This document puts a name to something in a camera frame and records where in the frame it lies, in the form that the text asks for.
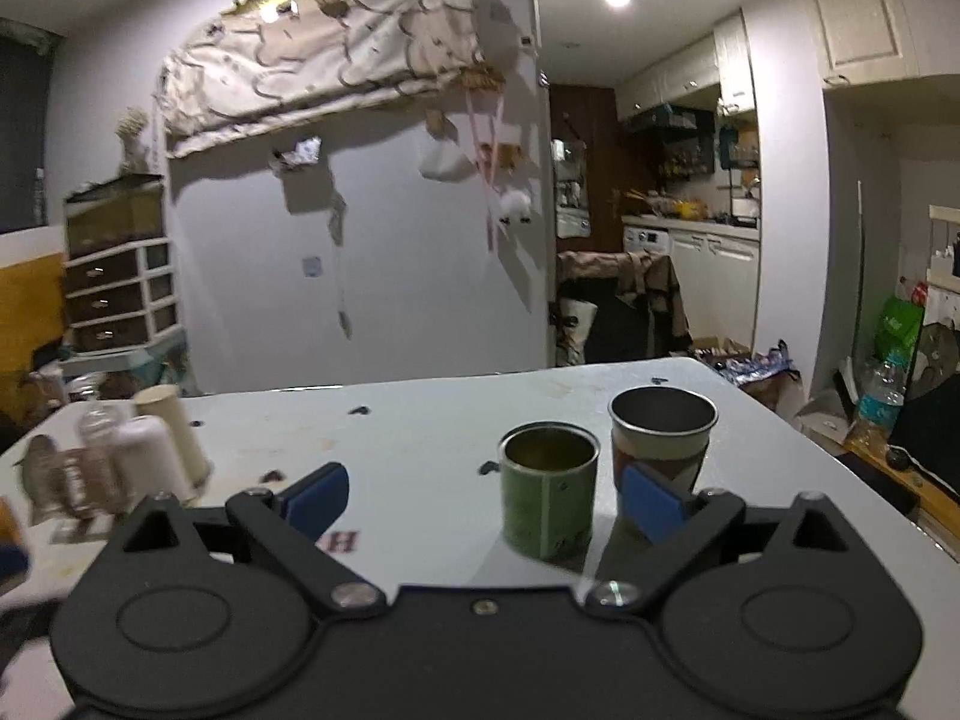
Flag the white kitchen cabinets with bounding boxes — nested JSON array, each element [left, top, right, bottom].
[[622, 215, 760, 348]]

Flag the patterned fabric canopy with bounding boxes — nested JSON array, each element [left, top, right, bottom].
[[158, 0, 505, 160]]

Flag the beige paper cup upside down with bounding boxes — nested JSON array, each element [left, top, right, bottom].
[[132, 383, 212, 488]]

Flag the green tin can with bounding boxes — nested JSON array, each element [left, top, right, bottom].
[[498, 421, 601, 561]]

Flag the white plush sheep toy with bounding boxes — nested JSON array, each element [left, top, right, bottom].
[[498, 188, 532, 226]]

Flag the paper cup with brown sleeve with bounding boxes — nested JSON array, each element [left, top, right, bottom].
[[608, 385, 719, 543]]

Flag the clear stemmed glass dish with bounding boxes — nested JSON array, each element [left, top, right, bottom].
[[76, 400, 124, 450]]

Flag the glass fish tank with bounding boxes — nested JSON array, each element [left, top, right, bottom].
[[64, 172, 166, 259]]

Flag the white drawer unit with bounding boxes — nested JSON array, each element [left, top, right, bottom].
[[64, 238, 181, 355]]

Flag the clear glass with brown bands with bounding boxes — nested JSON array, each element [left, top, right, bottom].
[[18, 434, 128, 525]]

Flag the chair with brown jacket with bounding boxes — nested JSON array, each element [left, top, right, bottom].
[[551, 250, 692, 366]]

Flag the white ceramic cup upside down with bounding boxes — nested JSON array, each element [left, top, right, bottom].
[[114, 415, 195, 502]]

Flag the plastic water bottle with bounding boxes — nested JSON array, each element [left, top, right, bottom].
[[856, 351, 908, 440]]

